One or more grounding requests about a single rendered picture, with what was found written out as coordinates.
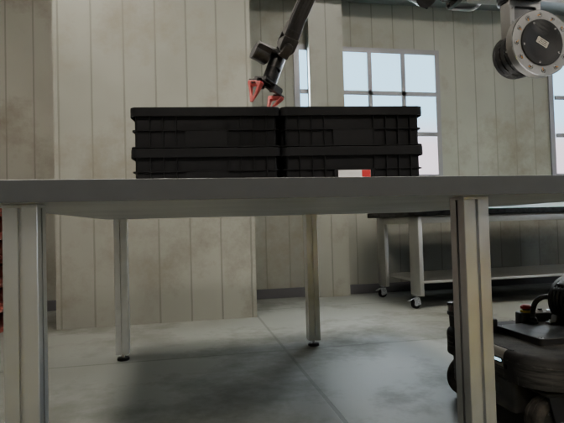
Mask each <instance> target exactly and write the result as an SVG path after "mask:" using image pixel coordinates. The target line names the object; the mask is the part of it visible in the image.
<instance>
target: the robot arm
mask: <svg viewBox="0 0 564 423"><path fill-rule="evenodd" d="M409 1H410V2H411V3H413V4H416V5H418V6H420V7H421V8H425V9H428V8H429V7H430V6H431V5H432V4H433V3H434V2H435V0H409ZM440 1H442V2H445V3H446V10H452V9H453V8H455V7H456V6H457V5H458V4H459V3H460V2H461V1H462V0H440ZM314 2H315V0H296V3H295V6H294V8H293V10H292V12H291V15H290V17H289V19H288V21H287V22H286V24H285V26H284V29H283V31H281V33H280V36H279V38H278V41H277V47H276V48H275V47H273V46H271V45H270V44H265V43H264V42H262V41H257V43H256V45H255V46H254V47H253V48H252V50H251V53H250V56H249V58H250V59H252V60H255V61H257V62H258V63H260V64H261V65H265V64H267V63H268V64H267V67H266V70H265V72H264V76H255V77H254V78H253V79H248V89H249V98H250V101H251V102H253V101H254V99H255V98H256V96H257V95H258V94H259V92H260V90H261V89H264V88H266V89H268V90H269V92H273V93H274V95H273V96H268V104H267V107H270V106H271V103H272V101H276V102H275V103H274V105H273V106H272V107H276V106H277V105H279V104H280V103H281V102H282V101H283V100H284V98H285V97H284V96H283V95H282V92H283V89H282V88H281V87H279V86H278V85H277V82H278V79H279V76H280V73H281V71H282V68H283V66H284V63H285V60H288V58H289V56H290V55H292V54H293V53H294V52H295V49H296V47H297V45H298V43H299V41H298V40H299V38H300V36H301V33H302V29H303V27H304V25H305V22H306V20H307V18H308V15H309V13H310V11H311V8H312V6H313V4H314ZM254 86H256V90H255V93H254V94H253V87H254Z"/></svg>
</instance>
